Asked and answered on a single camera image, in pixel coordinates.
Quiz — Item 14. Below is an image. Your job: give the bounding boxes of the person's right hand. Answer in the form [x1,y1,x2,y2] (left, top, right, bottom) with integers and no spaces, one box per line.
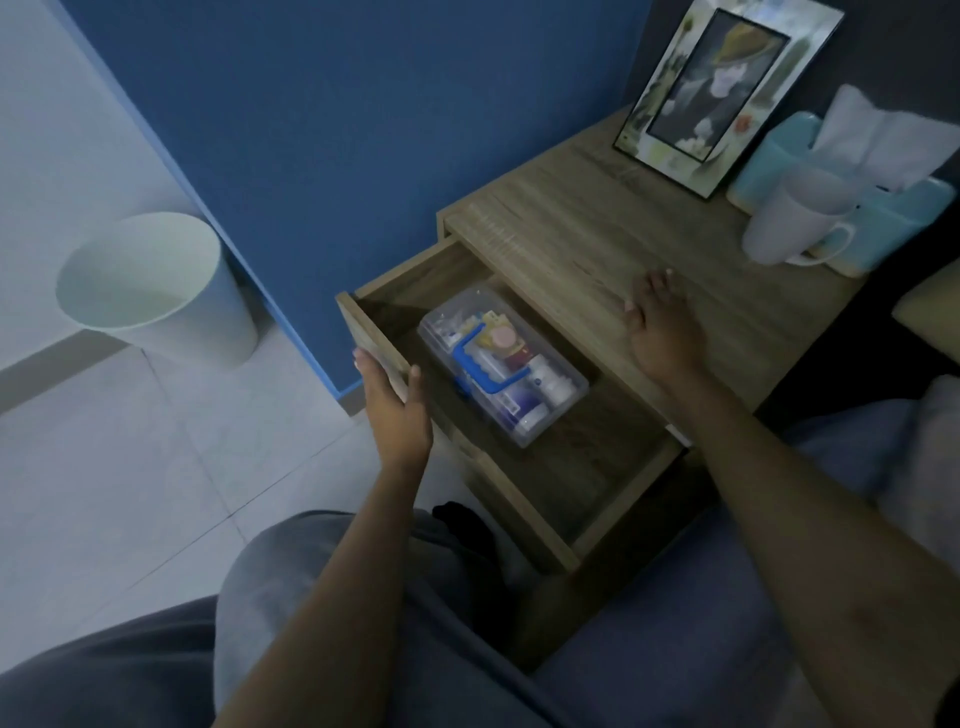
[624,268,711,388]

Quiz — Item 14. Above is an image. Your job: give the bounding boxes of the person's left hand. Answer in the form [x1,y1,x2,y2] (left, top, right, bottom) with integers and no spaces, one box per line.
[353,348,435,471]

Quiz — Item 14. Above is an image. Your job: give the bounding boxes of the wooden drawer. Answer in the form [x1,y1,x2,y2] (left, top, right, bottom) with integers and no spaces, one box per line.
[335,236,686,576]

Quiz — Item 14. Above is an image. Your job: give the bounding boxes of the person's left forearm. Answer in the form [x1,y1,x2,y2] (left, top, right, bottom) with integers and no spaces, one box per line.
[213,450,436,728]

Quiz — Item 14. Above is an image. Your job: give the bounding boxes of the person's right forearm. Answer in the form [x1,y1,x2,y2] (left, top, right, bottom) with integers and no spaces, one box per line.
[660,361,960,728]

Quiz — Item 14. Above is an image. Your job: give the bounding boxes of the wooden nightstand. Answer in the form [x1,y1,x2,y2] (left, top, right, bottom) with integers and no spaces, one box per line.
[335,105,871,673]

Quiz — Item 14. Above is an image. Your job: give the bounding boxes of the small white bottle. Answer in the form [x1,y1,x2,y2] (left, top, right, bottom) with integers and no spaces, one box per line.
[528,355,576,408]

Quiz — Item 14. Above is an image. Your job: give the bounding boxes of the black sock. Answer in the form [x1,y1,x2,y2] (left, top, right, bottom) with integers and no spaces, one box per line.
[432,500,502,575]

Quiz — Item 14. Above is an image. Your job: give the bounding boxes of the white mug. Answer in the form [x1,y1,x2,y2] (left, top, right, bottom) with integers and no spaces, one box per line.
[741,166,861,269]

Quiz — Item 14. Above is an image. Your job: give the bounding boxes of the person's grey shorts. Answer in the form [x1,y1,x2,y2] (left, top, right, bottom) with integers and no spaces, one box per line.
[0,509,575,728]

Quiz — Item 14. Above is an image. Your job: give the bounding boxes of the white waste bin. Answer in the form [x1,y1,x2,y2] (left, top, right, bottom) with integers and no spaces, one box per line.
[55,211,261,371]

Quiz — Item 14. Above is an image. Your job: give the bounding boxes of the light blue tissue box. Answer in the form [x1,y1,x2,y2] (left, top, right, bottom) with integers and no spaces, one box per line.
[726,111,958,280]

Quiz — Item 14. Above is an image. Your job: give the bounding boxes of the white tissue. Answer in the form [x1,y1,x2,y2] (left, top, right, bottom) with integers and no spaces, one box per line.
[811,84,960,193]

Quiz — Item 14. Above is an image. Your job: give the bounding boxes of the yellowish pillow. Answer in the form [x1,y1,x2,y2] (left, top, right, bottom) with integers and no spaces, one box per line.
[891,258,960,366]

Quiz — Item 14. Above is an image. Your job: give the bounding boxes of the blue bed sheet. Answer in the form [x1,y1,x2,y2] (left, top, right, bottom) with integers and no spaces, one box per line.
[525,397,960,728]

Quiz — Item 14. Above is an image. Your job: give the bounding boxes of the grey pillow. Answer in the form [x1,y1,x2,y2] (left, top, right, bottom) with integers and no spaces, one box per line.
[876,374,960,580]

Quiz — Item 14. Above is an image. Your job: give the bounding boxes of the clear box with blue handle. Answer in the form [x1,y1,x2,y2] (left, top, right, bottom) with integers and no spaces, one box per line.
[417,283,591,450]

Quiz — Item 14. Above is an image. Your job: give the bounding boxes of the floral picture frame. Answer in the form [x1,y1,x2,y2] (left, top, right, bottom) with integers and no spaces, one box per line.
[613,0,846,202]

